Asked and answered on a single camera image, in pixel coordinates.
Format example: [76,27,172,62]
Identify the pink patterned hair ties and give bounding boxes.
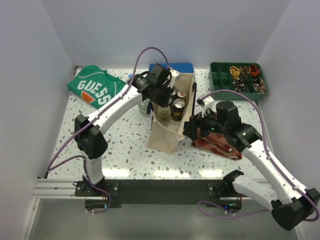
[252,77,268,95]

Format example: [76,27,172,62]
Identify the black white hair ties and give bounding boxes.
[232,77,247,93]

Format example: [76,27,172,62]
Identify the green cap soda bottle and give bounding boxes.
[138,99,149,116]

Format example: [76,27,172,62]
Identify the black can silver tab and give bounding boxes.
[171,98,185,122]

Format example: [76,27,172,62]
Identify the green Guess t-shirt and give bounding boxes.
[67,65,126,109]

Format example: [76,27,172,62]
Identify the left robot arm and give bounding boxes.
[74,63,179,196]

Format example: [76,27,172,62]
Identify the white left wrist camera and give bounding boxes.
[169,69,181,88]

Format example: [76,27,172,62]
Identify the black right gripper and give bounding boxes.
[182,106,228,141]

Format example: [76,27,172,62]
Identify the green compartment tray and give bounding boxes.
[209,62,268,102]

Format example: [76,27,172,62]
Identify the red tab can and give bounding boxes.
[176,89,188,100]

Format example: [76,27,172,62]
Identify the orange black hair ties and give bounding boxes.
[248,64,262,77]

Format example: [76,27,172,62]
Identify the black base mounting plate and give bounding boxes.
[74,178,243,209]

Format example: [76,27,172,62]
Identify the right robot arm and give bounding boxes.
[183,97,320,231]

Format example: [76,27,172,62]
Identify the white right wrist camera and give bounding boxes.
[196,95,214,117]

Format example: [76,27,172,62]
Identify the folded blue cloth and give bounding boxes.
[148,62,195,74]

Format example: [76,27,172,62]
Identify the Pocari Sweat bottle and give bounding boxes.
[127,74,133,85]

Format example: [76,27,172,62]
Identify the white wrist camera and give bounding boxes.
[169,69,181,88]
[196,95,214,117]

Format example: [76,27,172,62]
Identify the red plaid cloth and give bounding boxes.
[191,130,243,160]

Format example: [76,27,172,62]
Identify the beige canvas tote bag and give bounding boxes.
[146,73,195,153]

